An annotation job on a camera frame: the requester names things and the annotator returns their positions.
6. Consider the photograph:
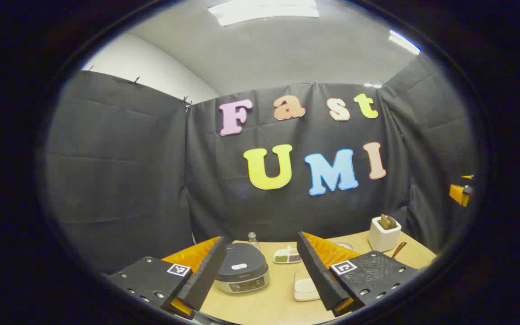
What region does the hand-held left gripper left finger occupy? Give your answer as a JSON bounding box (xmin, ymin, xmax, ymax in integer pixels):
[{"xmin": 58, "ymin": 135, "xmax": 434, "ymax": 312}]
[{"xmin": 107, "ymin": 236, "xmax": 228, "ymax": 320}]

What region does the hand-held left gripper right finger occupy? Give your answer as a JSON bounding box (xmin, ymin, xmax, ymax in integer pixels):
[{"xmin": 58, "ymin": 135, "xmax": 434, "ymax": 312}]
[{"xmin": 297, "ymin": 232, "xmax": 423, "ymax": 317}]

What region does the clear rice tray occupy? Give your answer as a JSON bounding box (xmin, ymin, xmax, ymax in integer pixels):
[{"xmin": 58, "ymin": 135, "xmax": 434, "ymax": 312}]
[{"xmin": 293, "ymin": 267, "xmax": 322, "ymax": 302}]

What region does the grey silver rice cooker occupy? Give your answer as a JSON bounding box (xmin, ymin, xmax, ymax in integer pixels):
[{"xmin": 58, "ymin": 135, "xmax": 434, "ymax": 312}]
[{"xmin": 215, "ymin": 243, "xmax": 270, "ymax": 295}]

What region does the white divided bean dish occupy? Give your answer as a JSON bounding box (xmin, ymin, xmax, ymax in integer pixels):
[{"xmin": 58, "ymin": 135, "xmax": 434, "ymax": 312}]
[{"xmin": 273, "ymin": 246, "xmax": 302, "ymax": 265}]

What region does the white toaster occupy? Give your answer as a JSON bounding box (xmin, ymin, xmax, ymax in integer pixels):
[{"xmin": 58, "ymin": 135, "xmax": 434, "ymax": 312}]
[{"xmin": 368, "ymin": 216, "xmax": 402, "ymax": 252}]

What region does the black backdrop cloth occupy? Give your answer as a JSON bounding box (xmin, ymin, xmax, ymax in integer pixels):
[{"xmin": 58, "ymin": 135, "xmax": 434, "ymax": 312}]
[{"xmin": 46, "ymin": 56, "xmax": 477, "ymax": 274}]

